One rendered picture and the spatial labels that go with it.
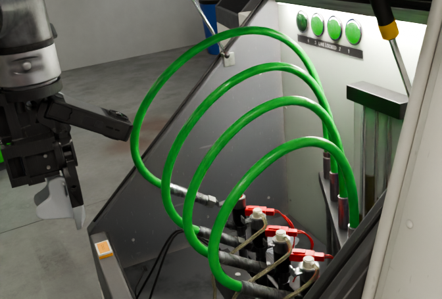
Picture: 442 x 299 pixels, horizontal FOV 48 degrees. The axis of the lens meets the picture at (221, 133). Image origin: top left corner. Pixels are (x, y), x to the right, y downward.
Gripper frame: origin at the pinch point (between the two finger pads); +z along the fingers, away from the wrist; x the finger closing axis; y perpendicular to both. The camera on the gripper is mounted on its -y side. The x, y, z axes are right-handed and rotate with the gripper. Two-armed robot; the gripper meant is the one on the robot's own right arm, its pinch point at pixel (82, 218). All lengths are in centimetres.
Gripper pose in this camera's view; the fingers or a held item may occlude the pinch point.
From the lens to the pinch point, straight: 71.6
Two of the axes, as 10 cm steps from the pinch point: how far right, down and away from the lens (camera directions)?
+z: 1.0, 9.2, 3.8
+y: -9.1, 2.4, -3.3
